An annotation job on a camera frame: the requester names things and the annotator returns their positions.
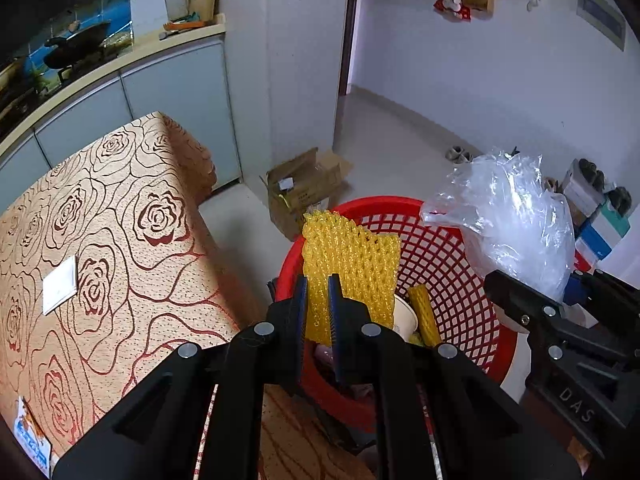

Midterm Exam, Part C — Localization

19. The open cardboard box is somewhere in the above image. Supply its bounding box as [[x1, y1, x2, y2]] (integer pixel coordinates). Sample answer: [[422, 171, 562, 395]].
[[259, 147, 353, 241]]

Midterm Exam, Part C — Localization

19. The grey kitchen counter cabinet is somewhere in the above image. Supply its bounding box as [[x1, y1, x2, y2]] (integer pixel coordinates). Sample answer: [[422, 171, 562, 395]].
[[0, 22, 241, 196]]

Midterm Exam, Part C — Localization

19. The beige paper cup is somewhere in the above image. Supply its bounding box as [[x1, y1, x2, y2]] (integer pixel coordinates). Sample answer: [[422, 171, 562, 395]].
[[392, 294, 421, 343]]

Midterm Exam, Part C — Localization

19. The red plastic mesh basket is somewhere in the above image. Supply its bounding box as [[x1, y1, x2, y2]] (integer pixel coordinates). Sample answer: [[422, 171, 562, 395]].
[[274, 196, 520, 433]]

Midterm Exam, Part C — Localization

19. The blue scenic backsplash panel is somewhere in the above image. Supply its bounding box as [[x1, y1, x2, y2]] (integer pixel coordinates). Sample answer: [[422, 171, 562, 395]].
[[0, 0, 136, 106]]

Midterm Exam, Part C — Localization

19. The black gas stove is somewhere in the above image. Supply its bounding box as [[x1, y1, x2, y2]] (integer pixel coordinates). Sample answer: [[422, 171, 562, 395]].
[[0, 60, 121, 126]]

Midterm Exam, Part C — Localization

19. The dark shoes pair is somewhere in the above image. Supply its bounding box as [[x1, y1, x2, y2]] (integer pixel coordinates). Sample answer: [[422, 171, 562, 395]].
[[605, 187, 632, 213], [577, 159, 606, 186]]

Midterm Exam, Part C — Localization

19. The green shoe box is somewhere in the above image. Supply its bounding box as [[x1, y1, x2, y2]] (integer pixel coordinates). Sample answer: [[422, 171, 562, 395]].
[[597, 204, 632, 238]]

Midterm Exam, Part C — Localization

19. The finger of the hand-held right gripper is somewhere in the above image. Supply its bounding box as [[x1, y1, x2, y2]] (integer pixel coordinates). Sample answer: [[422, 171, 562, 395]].
[[482, 269, 566, 333], [565, 267, 640, 341]]

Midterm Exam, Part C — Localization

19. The black wok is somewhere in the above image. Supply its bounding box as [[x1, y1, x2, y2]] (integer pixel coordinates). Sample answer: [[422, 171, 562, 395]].
[[42, 20, 113, 68]]

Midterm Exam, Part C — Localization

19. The blue white snack packet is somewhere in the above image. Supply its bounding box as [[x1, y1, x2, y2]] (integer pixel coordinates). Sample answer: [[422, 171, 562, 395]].
[[14, 395, 53, 478]]

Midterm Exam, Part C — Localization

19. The grey wall panel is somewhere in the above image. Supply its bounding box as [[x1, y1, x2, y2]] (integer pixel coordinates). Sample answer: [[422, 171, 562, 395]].
[[576, 0, 627, 52]]

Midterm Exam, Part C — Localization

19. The clear plastic bag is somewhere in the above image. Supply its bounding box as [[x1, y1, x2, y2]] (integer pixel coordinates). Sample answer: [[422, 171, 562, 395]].
[[419, 147, 577, 306]]

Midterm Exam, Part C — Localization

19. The small yellow foam net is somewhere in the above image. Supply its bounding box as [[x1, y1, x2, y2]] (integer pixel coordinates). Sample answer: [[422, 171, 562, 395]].
[[407, 284, 441, 348]]

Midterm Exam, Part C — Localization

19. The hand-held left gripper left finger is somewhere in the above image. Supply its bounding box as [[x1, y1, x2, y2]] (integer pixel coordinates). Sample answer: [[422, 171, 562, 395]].
[[52, 274, 308, 480]]

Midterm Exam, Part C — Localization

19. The blue white shoe box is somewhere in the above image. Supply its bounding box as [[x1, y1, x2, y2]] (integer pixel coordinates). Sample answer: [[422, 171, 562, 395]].
[[575, 225, 613, 261]]

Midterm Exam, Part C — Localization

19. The white paper card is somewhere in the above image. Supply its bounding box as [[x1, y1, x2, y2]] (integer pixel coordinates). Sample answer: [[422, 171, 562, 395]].
[[41, 256, 81, 316]]

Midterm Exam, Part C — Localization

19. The large yellow foam net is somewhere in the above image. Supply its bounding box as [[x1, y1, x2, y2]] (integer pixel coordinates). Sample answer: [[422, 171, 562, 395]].
[[301, 210, 402, 343]]

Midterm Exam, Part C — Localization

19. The dark wooden door frame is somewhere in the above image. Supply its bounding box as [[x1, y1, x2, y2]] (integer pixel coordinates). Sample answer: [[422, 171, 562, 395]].
[[337, 0, 363, 97]]

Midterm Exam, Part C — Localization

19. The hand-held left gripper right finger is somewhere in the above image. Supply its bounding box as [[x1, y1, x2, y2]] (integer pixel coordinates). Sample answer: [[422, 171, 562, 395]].
[[327, 272, 583, 480]]

